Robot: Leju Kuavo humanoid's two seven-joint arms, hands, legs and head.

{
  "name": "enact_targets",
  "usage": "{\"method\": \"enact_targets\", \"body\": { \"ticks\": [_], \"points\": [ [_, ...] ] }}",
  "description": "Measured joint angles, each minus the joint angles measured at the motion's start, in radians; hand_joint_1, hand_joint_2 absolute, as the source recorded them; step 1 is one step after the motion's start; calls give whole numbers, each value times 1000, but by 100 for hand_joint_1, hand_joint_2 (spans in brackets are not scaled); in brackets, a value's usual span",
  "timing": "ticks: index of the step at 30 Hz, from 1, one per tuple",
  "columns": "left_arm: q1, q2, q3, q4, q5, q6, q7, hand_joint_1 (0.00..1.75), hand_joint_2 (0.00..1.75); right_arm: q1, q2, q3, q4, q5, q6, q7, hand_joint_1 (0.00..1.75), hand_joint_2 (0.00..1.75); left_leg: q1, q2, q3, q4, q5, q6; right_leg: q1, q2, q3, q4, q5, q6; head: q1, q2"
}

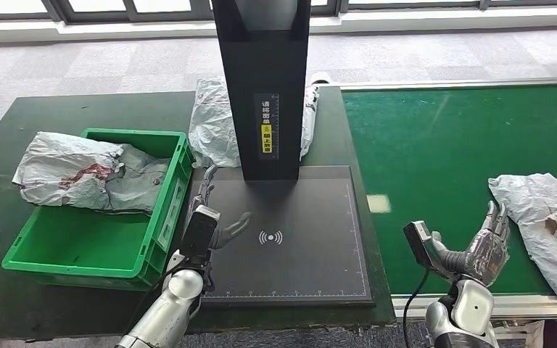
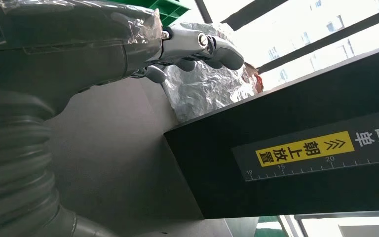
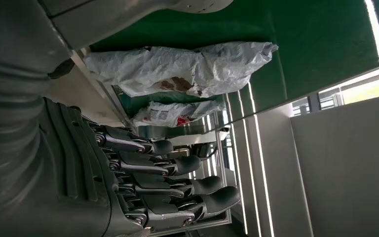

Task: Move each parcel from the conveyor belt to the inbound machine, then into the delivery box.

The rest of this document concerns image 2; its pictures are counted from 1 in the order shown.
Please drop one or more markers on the black scanning machine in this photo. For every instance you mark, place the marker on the black scanning machine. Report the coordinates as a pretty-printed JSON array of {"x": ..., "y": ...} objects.
[{"x": 209, "y": 183}]

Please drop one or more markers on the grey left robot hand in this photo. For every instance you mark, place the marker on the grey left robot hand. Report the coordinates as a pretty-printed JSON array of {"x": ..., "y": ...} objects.
[{"x": 78, "y": 55}]

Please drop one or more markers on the green plastic crate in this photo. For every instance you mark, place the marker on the green plastic crate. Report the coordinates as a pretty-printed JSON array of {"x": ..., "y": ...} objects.
[{"x": 163, "y": 8}]

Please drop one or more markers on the green conveyor belt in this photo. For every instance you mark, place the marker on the green conveyor belt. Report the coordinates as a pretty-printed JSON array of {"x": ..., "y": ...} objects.
[{"x": 269, "y": 227}]

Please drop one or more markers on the crumpled grey poly mailer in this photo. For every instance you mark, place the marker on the crumpled grey poly mailer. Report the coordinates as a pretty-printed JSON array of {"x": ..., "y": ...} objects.
[{"x": 206, "y": 91}]

